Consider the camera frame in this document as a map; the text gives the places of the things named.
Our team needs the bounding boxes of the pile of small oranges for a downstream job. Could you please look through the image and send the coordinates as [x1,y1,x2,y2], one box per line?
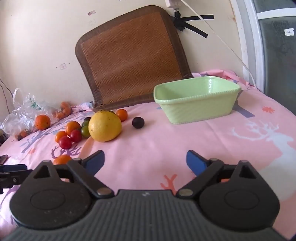
[52,101,73,120]

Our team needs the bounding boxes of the clear plastic bag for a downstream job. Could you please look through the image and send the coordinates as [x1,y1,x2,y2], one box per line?
[0,88,60,141]

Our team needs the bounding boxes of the light green plastic basin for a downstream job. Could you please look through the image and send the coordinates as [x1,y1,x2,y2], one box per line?
[154,76,241,125]

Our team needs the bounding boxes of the white framed glass door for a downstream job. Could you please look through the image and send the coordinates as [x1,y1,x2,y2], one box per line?
[230,0,296,112]

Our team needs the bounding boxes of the brown woven seat cushion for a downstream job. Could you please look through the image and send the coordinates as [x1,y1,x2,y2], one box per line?
[75,5,193,113]

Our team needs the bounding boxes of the pink printed bedsheet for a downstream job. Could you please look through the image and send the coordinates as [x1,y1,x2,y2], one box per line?
[0,68,296,241]

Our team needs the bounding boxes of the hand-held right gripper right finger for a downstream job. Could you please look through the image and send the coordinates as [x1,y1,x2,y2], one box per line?
[176,150,258,199]

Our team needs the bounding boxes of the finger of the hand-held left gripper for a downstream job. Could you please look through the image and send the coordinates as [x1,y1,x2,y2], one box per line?
[0,164,33,194]

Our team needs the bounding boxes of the white wall charger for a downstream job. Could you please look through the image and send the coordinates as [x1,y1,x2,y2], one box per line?
[165,0,183,8]

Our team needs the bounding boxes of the black tape strips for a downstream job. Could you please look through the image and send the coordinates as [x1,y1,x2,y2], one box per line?
[170,9,214,39]

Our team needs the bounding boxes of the white cable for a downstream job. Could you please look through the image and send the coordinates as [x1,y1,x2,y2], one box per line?
[179,0,257,87]

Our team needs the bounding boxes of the red cherry tomato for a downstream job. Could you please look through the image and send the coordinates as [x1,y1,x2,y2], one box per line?
[70,129,82,143]
[59,136,72,150]

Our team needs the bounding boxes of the orange mandarin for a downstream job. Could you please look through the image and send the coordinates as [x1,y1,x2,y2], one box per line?
[53,154,73,165]
[66,121,81,135]
[115,109,128,122]
[35,115,51,130]
[55,131,67,143]

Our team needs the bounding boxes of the large yellow grapefruit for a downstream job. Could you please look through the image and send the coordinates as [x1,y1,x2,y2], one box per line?
[88,111,122,142]

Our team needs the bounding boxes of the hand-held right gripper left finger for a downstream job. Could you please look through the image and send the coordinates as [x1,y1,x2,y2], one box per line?
[33,150,114,198]

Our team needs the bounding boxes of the dark purple plum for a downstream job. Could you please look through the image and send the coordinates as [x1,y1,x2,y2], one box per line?
[132,116,145,129]

